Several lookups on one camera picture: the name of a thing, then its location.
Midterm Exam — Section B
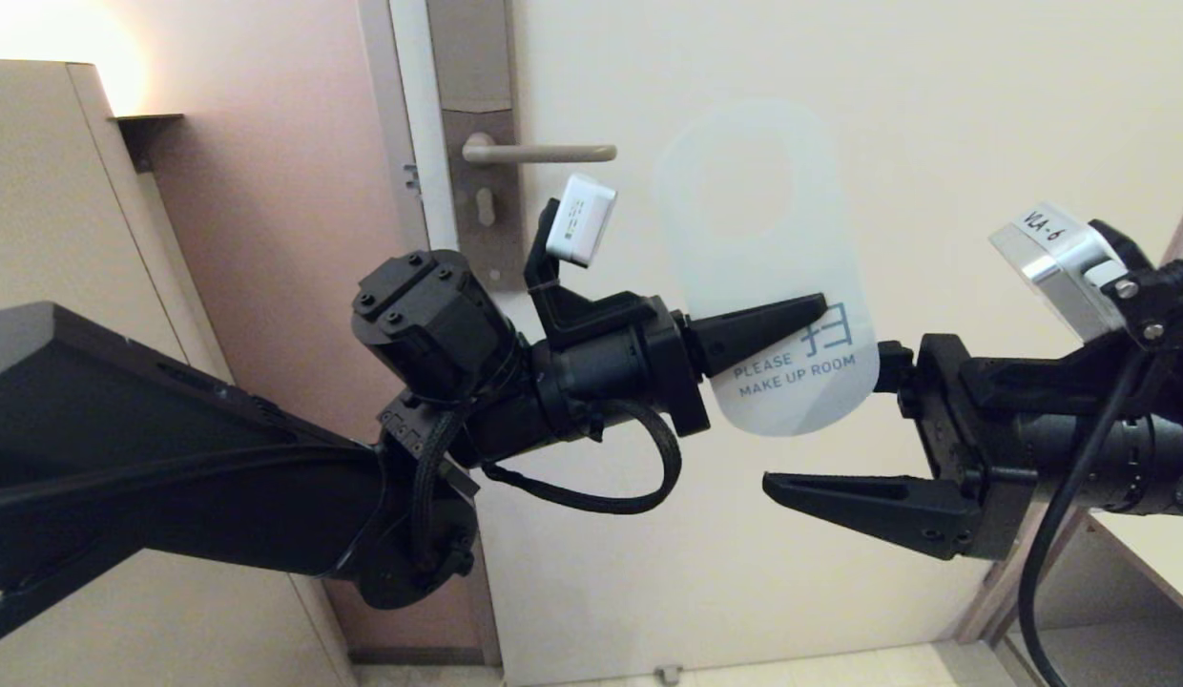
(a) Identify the white door hanger sign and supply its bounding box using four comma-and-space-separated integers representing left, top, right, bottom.
654, 100, 881, 438

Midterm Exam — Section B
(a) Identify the white room door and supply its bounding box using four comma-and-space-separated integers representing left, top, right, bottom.
389, 0, 1183, 683

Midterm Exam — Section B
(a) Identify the grey-brown door lock plate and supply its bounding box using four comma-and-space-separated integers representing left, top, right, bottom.
425, 0, 526, 292

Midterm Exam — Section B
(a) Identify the beige cabinet panel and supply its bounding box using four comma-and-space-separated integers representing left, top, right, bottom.
0, 60, 354, 687

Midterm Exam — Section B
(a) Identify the black left camera mount bracket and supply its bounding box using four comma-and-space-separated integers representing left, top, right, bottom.
523, 198, 671, 350

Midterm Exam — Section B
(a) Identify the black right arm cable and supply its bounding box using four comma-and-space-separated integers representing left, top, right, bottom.
1018, 353, 1157, 687

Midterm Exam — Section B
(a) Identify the thin black camera cable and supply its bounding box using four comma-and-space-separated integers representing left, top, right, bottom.
482, 399, 683, 516

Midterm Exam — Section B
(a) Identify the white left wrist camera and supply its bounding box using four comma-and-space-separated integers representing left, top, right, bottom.
546, 174, 618, 268

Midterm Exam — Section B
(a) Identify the beige lever door handle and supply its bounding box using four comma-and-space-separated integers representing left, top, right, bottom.
461, 132, 618, 165

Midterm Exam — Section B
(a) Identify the thick black braided cable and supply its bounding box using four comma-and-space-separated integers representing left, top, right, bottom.
408, 408, 461, 575

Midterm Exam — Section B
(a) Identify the dark wall baseboard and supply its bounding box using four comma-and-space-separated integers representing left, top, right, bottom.
348, 649, 486, 667

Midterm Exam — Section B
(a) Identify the dark wall lamp shelf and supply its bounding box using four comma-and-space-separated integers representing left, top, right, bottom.
114, 114, 187, 175

